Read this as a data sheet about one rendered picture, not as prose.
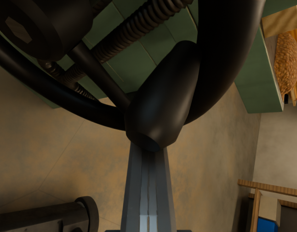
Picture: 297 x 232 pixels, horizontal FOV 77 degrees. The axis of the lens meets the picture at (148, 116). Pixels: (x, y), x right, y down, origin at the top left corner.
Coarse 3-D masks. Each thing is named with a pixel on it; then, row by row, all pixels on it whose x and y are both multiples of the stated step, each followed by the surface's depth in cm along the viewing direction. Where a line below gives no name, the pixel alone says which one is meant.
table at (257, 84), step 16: (176, 16) 18; (192, 16) 18; (176, 32) 20; (192, 32) 19; (256, 48) 27; (272, 48) 30; (256, 64) 29; (272, 64) 29; (240, 80) 32; (256, 80) 31; (272, 80) 30; (240, 96) 35; (256, 96) 34; (272, 96) 32; (256, 112) 37
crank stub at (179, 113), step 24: (192, 48) 9; (168, 72) 8; (192, 72) 8; (144, 96) 7; (168, 96) 7; (192, 96) 8; (144, 120) 7; (168, 120) 7; (144, 144) 7; (168, 144) 7
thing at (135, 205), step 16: (128, 160) 8; (144, 160) 8; (128, 176) 8; (144, 176) 7; (128, 192) 7; (144, 192) 7; (128, 208) 6; (144, 208) 6; (128, 224) 6; (144, 224) 6
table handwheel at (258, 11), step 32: (0, 0) 11; (32, 0) 11; (64, 0) 12; (96, 0) 16; (224, 0) 7; (256, 0) 7; (32, 32) 12; (64, 32) 13; (224, 32) 8; (256, 32) 9; (0, 64) 22; (32, 64) 24; (96, 64) 16; (224, 64) 9; (64, 96) 24
